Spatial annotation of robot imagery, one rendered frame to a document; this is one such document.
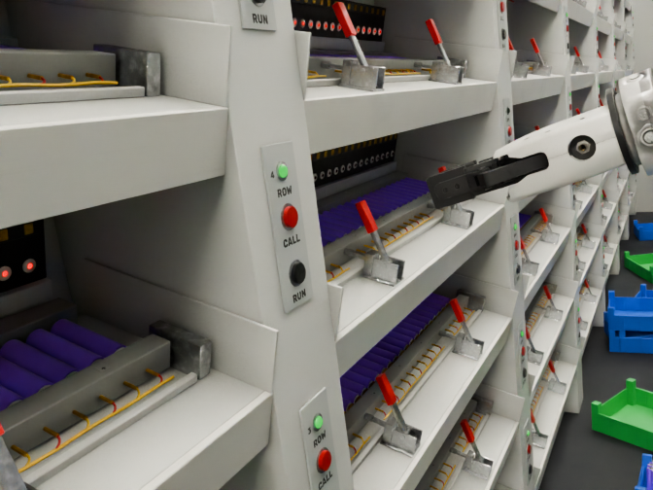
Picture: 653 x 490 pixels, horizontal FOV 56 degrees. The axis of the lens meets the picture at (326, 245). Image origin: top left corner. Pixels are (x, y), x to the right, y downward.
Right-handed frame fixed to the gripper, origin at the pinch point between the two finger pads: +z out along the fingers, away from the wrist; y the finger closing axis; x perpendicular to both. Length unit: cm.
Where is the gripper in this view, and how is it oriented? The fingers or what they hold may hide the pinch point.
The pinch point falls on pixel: (456, 184)
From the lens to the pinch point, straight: 61.3
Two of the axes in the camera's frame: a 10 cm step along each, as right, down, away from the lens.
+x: -3.4, -9.4, -0.8
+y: 4.8, -2.5, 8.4
